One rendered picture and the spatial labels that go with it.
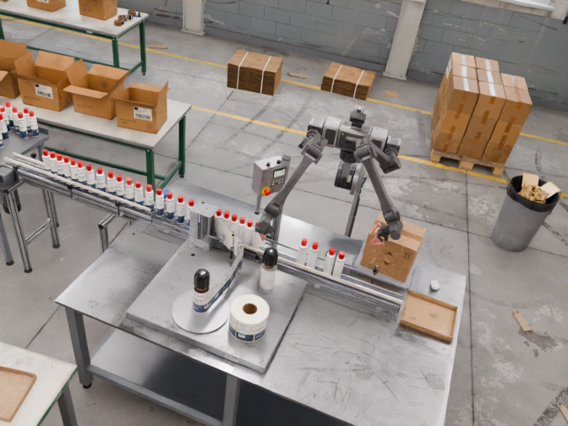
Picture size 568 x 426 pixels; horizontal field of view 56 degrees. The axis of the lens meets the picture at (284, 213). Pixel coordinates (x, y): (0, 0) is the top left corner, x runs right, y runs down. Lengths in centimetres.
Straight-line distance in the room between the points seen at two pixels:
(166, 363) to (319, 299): 108
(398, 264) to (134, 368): 175
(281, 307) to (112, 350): 120
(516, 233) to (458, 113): 157
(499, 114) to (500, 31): 223
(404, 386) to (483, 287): 218
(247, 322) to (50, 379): 97
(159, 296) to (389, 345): 129
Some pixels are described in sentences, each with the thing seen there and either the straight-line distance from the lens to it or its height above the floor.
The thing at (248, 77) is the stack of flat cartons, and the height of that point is 19.
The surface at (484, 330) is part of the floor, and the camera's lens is 459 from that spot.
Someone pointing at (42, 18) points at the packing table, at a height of 78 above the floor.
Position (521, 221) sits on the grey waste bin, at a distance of 524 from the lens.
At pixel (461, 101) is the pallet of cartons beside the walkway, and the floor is 77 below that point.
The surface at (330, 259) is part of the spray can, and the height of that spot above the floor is 103.
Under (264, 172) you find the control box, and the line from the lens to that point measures 297.
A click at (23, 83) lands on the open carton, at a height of 98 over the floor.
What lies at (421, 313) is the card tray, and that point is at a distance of 329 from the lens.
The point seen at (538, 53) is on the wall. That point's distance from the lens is 842.
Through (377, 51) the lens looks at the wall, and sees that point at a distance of 835.
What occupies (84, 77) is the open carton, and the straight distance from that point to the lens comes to 501.
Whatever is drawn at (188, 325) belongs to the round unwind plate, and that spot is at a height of 89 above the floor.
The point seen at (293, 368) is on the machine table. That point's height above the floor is 83.
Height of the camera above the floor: 313
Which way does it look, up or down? 38 degrees down
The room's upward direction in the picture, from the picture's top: 9 degrees clockwise
